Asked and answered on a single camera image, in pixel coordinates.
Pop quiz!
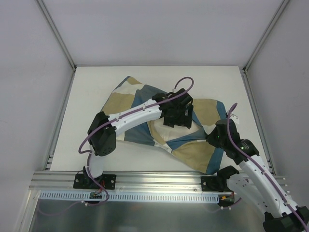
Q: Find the white pillow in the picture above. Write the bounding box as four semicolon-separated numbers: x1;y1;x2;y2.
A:
153;118;200;141

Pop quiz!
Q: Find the blue tan white checked pillowcase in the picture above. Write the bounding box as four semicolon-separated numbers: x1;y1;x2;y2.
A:
102;76;226;174

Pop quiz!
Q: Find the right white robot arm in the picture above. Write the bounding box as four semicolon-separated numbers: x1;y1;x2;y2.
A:
205;119;309;232

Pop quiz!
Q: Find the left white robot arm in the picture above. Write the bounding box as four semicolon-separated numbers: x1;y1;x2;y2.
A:
78;88;193;189

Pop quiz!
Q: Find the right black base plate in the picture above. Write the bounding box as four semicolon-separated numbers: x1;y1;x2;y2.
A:
200;176;230;192

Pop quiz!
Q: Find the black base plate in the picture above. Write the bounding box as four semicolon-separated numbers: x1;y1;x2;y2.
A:
73;171;117;190
200;176;230;192

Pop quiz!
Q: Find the aluminium mounting rail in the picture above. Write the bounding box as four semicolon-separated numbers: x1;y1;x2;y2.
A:
28;170;288;197

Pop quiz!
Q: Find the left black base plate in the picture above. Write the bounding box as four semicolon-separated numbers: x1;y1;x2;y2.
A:
73;171;117;190

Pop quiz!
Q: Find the right aluminium frame post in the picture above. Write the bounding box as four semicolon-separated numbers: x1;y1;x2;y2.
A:
242;0;291;73

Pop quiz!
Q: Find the aluminium frame post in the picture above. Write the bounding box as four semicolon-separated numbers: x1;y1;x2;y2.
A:
242;0;291;73
35;0;77;71

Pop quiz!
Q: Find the left aluminium frame post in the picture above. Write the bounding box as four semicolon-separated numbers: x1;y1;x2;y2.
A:
35;0;77;71

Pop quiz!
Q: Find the slotted white cable duct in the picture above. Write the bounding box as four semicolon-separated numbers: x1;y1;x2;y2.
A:
40;190;219;204

